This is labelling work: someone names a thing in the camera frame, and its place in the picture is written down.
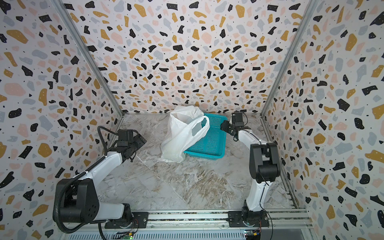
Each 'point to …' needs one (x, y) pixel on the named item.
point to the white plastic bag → (187, 124)
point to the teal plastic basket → (213, 145)
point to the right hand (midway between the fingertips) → (222, 121)
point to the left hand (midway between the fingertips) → (139, 138)
